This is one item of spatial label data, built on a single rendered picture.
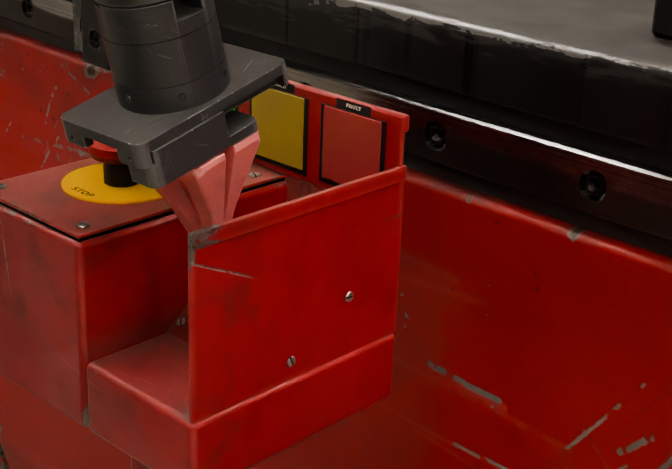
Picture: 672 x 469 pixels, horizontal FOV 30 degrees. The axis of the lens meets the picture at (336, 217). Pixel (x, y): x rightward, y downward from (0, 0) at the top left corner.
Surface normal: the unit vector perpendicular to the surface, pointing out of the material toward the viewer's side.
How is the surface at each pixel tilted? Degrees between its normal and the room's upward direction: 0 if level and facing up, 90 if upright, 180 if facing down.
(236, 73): 15
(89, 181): 0
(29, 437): 90
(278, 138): 90
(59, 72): 90
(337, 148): 90
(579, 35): 0
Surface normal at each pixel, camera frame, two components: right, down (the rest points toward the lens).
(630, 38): 0.04, -0.93
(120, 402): -0.69, 0.24
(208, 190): 0.73, 0.55
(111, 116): -0.14, -0.84
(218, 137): 0.73, 0.27
